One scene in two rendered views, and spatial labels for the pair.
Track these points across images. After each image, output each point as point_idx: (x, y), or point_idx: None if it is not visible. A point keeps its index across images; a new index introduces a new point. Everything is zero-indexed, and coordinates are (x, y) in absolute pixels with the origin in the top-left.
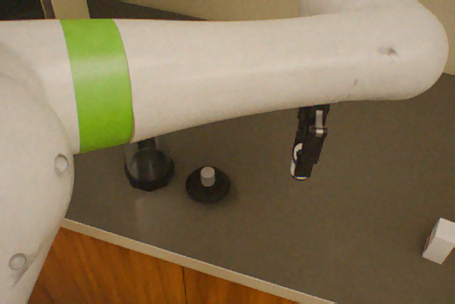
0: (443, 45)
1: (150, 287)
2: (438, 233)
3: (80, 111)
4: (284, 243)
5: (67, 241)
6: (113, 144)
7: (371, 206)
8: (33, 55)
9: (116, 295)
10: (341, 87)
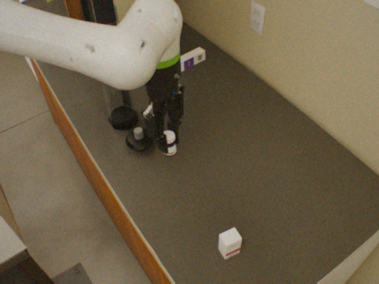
0: (128, 58)
1: (108, 188)
2: (223, 234)
3: None
4: (150, 192)
5: None
6: None
7: (219, 204)
8: None
9: (103, 188)
10: (64, 59)
